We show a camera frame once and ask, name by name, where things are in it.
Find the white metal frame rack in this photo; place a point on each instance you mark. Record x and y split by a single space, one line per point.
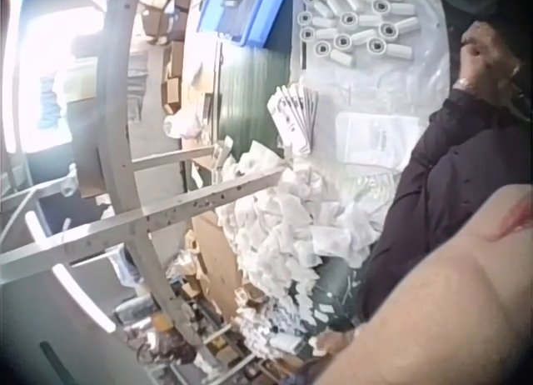
125 151

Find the green corrugated panel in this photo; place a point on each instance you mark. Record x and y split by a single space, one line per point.
254 97

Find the clear plastic sheet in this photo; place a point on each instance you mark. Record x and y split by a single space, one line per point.
375 89

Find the heap of white packets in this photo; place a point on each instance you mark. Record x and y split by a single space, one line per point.
287 226

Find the heap of white paper rolls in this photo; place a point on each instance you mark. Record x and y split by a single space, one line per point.
354 20

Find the white printed paper sheet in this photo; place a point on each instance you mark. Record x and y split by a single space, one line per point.
370 137

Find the pile of cardboard boxes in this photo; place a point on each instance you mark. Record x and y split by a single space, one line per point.
164 14

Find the large brown cardboard carton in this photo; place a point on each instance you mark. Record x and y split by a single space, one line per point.
216 256

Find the blue plastic crate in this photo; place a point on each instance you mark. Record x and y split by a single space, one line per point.
245 14

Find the white plastic bag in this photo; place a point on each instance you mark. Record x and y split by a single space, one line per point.
183 122

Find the heap of floor clutter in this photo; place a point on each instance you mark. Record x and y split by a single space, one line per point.
183 318

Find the silver wrist watch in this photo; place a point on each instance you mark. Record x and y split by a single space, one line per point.
463 84

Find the fanned stack of printed cards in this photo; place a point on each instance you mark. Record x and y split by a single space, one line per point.
293 118

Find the person's left hand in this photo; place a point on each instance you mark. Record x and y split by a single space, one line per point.
489 62

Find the person's left fingers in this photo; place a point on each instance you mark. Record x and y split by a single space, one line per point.
474 37

